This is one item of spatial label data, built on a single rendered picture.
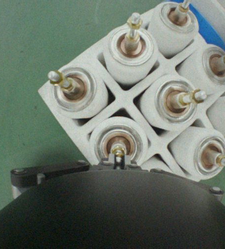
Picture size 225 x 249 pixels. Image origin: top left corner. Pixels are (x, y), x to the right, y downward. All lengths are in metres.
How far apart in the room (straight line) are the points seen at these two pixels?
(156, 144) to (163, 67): 0.16
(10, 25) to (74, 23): 0.32
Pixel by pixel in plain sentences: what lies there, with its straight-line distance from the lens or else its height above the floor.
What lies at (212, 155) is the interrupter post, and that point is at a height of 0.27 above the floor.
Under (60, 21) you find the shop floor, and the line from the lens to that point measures 0.65.
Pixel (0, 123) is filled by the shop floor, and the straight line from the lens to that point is 0.68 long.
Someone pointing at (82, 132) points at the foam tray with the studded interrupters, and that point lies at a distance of 0.33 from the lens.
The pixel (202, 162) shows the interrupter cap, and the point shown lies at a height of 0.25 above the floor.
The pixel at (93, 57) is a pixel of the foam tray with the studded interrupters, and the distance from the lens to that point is 0.35.
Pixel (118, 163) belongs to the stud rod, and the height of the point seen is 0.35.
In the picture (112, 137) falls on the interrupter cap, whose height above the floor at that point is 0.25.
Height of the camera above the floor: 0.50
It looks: 87 degrees down
